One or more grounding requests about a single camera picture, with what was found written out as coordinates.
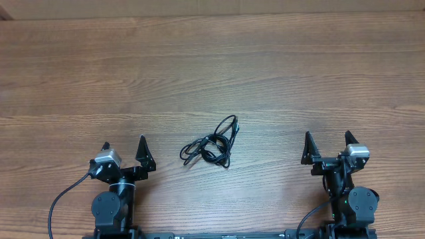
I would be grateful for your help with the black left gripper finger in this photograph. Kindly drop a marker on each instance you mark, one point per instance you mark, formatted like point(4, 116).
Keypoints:
point(105, 146)
point(144, 155)

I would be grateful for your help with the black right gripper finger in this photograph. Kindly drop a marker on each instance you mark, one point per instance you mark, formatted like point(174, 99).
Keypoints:
point(310, 152)
point(349, 138)

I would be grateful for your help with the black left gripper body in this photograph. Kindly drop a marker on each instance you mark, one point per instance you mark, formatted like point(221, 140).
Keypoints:
point(132, 174)

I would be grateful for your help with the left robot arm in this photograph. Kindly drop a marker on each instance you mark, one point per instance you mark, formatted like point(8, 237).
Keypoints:
point(113, 209)

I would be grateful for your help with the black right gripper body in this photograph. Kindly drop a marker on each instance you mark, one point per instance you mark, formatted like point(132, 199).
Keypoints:
point(326, 164)

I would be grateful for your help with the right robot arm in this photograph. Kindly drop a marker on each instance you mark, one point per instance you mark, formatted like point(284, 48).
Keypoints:
point(353, 208)

